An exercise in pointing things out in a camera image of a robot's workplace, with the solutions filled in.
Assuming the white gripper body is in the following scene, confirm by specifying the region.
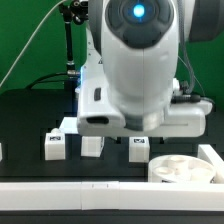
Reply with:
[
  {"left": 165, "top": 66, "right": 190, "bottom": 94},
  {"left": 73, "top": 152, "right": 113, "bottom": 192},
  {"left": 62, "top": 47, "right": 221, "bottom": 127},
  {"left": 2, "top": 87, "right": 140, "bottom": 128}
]
[{"left": 77, "top": 78, "right": 212, "bottom": 137}]

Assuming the white round stool seat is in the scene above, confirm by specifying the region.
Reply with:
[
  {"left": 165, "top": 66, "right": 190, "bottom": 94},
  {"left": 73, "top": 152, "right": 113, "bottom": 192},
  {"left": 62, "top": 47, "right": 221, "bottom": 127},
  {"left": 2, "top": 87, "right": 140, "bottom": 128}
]
[{"left": 148, "top": 155, "right": 216, "bottom": 183}]

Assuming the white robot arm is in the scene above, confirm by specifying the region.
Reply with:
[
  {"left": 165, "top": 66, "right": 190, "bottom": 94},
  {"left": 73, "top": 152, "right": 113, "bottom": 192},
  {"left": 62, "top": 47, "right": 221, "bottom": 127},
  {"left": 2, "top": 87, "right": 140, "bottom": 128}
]
[{"left": 77, "top": 0, "right": 224, "bottom": 137}]

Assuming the white fiducial marker sheet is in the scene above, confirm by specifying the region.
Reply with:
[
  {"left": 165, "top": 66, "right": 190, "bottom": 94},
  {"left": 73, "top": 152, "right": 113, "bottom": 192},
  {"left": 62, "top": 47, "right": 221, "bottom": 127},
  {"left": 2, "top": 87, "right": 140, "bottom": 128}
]
[{"left": 59, "top": 117, "right": 78, "bottom": 134}]

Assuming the white block at left edge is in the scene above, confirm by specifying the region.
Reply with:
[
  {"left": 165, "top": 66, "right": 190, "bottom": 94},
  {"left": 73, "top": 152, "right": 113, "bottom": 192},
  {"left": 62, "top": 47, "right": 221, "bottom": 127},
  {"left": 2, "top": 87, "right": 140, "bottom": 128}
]
[{"left": 0, "top": 143, "right": 3, "bottom": 162}]

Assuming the black cable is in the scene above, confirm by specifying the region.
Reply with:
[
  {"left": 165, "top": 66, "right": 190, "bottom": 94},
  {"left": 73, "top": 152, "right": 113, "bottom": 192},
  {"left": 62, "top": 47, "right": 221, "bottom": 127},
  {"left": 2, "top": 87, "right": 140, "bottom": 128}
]
[{"left": 25, "top": 72, "right": 81, "bottom": 90}]

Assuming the white front barrier rail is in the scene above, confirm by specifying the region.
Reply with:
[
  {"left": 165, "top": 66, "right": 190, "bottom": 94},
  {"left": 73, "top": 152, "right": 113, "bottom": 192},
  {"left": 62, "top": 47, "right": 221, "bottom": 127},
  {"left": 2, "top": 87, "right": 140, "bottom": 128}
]
[{"left": 0, "top": 182, "right": 224, "bottom": 211}]

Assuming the white barrier rail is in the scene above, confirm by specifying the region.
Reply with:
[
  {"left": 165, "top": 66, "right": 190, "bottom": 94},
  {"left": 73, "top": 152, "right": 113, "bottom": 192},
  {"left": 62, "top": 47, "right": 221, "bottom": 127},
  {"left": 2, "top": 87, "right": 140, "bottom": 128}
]
[
  {"left": 197, "top": 144, "right": 224, "bottom": 184},
  {"left": 0, "top": 182, "right": 224, "bottom": 211}
]

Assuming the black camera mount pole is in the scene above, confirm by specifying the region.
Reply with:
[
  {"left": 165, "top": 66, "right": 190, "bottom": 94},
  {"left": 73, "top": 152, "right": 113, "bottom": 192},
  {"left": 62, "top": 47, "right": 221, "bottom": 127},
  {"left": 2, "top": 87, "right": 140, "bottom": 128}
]
[{"left": 59, "top": 3, "right": 80, "bottom": 77}]

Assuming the white right barrier rail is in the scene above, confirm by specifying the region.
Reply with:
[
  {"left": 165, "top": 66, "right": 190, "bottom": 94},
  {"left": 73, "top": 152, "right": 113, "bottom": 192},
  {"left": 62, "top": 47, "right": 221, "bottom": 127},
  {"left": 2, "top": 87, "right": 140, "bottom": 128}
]
[{"left": 197, "top": 144, "right": 224, "bottom": 184}]

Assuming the white cable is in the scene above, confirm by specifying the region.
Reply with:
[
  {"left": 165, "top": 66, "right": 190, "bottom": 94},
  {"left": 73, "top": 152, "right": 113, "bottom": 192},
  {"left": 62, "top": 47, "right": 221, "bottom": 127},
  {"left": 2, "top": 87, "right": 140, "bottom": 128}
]
[{"left": 0, "top": 0, "right": 68, "bottom": 88}]

